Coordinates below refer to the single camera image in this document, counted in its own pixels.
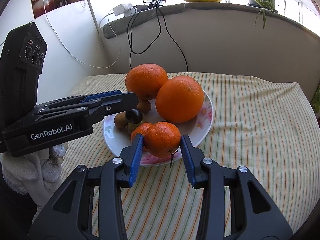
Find mandarin with stem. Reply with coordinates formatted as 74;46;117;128
140;122;181;166

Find dark plum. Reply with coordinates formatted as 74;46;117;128
125;109;143;124

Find white gloved left hand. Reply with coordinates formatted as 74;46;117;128
1;142;68;207

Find green kiwi fruit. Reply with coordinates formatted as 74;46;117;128
127;122;139;135

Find floral white plate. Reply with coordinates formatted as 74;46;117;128
103;94;214;157

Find large orange grapefruit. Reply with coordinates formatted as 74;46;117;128
125;63;168;100

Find brown longan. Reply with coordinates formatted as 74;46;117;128
136;100;152;114
114;112;129;129

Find white power strip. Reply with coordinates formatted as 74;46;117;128
112;3;137;17

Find grey windowsill mat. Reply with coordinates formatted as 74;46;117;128
103;2;320;41

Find white cable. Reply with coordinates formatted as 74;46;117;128
36;0;121;69

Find smooth orange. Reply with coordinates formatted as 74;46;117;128
155;75;204;124

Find round mandarin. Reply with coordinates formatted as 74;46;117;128
131;122;153;152

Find black cable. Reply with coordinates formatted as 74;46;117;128
127;4;189;73

